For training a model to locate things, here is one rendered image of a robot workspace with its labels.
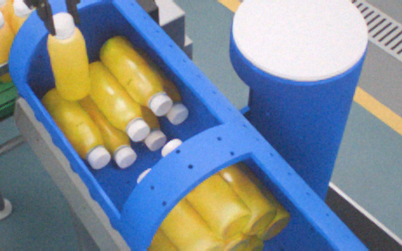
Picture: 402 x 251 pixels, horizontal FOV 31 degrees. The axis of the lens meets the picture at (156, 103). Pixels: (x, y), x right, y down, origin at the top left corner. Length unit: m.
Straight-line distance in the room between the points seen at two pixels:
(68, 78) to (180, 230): 0.35
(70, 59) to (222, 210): 0.37
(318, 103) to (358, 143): 1.16
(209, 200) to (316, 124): 0.51
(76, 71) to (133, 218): 0.30
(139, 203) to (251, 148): 0.19
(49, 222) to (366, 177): 1.09
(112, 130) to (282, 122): 0.39
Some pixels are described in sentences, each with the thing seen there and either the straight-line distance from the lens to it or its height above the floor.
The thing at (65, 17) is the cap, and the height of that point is 1.27.
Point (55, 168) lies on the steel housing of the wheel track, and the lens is 1.53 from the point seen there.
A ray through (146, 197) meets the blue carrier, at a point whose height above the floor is 1.19.
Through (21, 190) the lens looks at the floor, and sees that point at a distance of 2.56.
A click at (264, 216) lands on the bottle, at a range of 1.18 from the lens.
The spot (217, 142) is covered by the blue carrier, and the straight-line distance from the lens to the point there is 1.10.
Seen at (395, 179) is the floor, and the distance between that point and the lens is 2.61.
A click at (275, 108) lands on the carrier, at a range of 1.52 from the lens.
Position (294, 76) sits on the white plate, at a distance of 1.45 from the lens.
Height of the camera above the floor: 2.13
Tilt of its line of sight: 52 degrees down
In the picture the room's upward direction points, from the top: 3 degrees counter-clockwise
